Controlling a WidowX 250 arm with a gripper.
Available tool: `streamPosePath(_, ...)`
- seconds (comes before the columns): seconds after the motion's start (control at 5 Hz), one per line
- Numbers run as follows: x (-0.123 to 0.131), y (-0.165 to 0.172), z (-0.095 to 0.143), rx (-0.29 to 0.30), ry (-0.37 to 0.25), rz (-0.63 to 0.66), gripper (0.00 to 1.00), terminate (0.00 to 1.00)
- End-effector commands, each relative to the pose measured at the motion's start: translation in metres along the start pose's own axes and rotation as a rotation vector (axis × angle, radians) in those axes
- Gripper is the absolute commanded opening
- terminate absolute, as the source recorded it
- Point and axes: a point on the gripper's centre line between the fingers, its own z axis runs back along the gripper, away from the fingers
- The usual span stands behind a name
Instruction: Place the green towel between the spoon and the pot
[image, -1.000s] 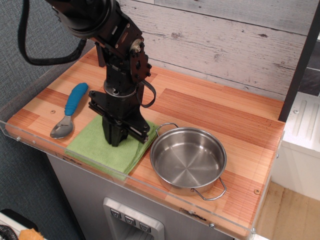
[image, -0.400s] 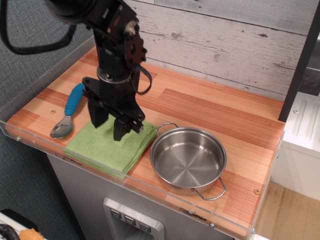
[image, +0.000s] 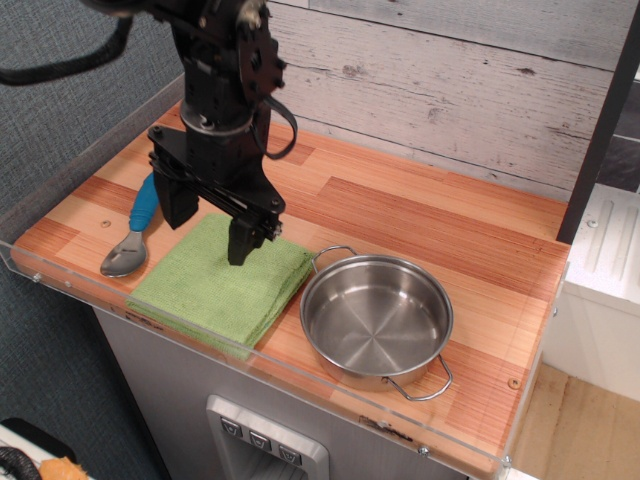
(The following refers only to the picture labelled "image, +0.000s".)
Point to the green towel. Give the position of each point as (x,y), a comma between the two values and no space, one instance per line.
(195,291)

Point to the grey toy fridge cabinet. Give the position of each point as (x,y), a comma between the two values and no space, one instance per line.
(171,383)

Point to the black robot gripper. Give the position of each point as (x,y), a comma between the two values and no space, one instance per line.
(224,170)

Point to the white toy sink counter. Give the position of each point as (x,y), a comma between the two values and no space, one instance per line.
(593,332)

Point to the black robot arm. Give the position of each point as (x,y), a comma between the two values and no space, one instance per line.
(231,70)

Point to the silver dispenser button panel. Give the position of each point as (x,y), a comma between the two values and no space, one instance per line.
(252,446)

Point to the clear acrylic table guard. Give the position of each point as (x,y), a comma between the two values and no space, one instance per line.
(473,204)

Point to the orange plush object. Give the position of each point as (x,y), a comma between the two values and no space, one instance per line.
(61,469)

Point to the dark right frame post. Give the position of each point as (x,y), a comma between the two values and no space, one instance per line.
(613,105)

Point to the blue handled metal spoon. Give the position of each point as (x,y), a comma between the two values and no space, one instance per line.
(131,253)

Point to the stainless steel pot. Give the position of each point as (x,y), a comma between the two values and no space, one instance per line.
(377,322)

